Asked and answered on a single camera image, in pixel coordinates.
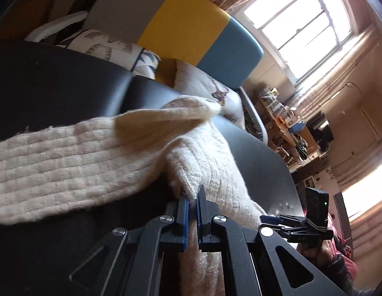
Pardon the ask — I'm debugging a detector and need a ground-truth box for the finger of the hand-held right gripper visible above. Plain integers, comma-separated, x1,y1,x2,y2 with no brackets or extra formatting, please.
279,225,306,243
260,214,307,227

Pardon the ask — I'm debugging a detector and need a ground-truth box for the wooden desk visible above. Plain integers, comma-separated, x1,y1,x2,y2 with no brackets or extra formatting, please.
256,86,321,168

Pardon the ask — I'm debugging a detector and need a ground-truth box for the black monitor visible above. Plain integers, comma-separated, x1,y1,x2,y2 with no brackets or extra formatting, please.
308,111,335,151

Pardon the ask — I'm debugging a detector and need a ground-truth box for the metal floor lamp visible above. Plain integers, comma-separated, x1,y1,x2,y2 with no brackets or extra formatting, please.
344,82,363,95

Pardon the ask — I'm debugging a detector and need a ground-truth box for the grey yellow blue sofa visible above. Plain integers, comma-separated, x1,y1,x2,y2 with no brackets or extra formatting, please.
24,0,268,145

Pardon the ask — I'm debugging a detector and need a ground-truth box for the pink bedding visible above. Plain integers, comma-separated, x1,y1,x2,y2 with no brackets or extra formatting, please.
330,213,360,284

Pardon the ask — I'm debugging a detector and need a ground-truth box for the white cabinet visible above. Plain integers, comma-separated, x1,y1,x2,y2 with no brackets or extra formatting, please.
302,166,336,192

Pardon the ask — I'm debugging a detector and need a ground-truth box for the large window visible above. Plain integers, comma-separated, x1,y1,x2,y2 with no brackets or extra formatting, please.
242,0,355,84

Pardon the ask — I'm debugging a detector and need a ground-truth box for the person's right hand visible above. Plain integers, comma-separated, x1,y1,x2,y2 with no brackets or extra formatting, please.
297,242,335,267

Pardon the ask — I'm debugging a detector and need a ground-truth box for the person's right forearm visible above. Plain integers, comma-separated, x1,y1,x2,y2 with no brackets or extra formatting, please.
314,253,377,296

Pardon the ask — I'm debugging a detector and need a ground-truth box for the cream knit sweater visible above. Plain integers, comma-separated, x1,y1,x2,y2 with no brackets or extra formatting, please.
0,95,268,296

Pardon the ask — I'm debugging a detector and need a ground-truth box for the geometric print pillow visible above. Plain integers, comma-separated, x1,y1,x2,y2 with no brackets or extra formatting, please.
55,28,162,81

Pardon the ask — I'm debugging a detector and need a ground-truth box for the dark bed frame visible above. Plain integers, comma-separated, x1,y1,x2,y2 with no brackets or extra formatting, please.
333,191,353,252

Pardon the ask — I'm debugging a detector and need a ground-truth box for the deer print pillow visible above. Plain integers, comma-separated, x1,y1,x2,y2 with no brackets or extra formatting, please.
172,60,245,130

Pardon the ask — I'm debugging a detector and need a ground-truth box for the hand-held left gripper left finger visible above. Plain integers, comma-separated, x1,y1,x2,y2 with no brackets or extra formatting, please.
68,196,191,296

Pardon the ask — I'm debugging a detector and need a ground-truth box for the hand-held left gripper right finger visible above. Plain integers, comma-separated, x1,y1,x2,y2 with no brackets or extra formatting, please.
195,184,349,296

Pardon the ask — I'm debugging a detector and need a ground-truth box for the small bright window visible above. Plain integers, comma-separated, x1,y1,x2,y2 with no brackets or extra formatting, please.
341,173,382,222

